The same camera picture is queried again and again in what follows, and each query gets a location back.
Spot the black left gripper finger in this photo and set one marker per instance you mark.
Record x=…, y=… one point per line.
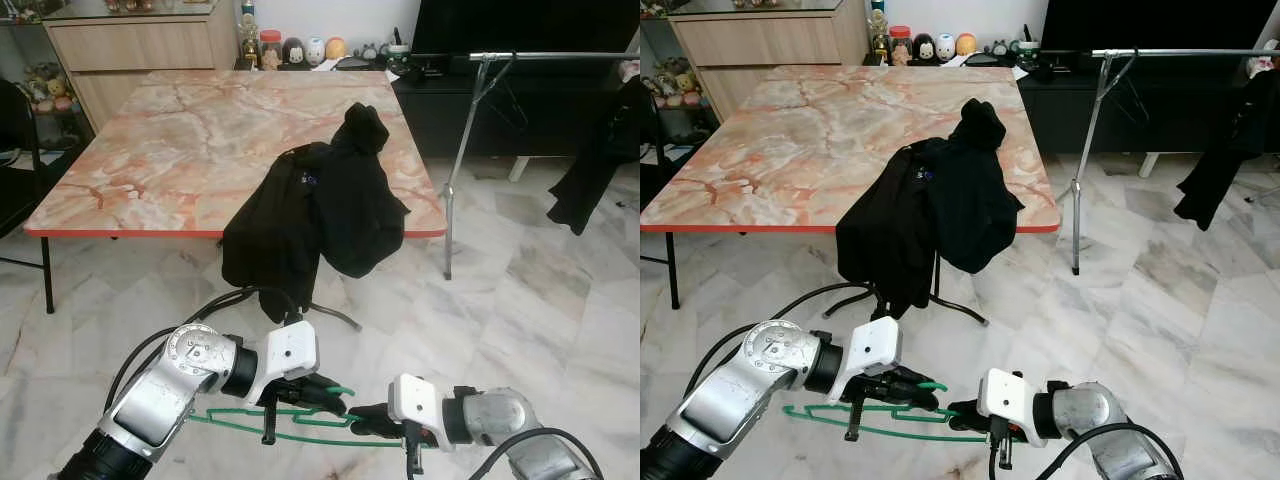
x=330, y=383
x=922, y=400
x=334, y=404
x=918, y=378

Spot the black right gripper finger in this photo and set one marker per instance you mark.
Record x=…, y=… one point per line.
x=960, y=407
x=368, y=429
x=962, y=424
x=366, y=412

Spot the green plastic hanger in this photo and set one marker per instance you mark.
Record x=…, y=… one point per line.
x=345, y=390
x=938, y=385

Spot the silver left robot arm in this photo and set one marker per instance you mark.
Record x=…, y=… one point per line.
x=760, y=365
x=180, y=370

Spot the black jacket with red trim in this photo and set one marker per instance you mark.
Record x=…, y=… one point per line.
x=270, y=230
x=885, y=225

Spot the marble top folding table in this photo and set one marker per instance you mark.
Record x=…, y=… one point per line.
x=180, y=150
x=790, y=145

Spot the black television console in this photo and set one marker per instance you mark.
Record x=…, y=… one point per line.
x=430, y=120
x=1050, y=115

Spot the black round toy figure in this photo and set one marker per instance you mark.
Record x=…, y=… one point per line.
x=924, y=48
x=294, y=53

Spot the green mug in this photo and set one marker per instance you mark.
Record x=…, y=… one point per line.
x=400, y=60
x=1028, y=55

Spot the white round toy figure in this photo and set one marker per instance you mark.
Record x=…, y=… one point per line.
x=315, y=51
x=945, y=46

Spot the orange round toy figure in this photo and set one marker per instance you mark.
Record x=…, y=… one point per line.
x=336, y=49
x=966, y=44

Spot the gold trophy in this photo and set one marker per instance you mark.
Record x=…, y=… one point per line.
x=251, y=45
x=879, y=40

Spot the black chair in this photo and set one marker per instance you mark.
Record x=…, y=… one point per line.
x=15, y=180

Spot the light wood cabinet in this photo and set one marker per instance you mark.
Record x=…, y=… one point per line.
x=765, y=45
x=140, y=50

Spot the small yellow plush toy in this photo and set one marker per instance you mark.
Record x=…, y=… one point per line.
x=672, y=85
x=50, y=85

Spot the black flat television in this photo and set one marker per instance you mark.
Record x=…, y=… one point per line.
x=520, y=25
x=1150, y=22

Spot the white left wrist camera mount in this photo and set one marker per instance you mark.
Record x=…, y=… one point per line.
x=872, y=345
x=290, y=350

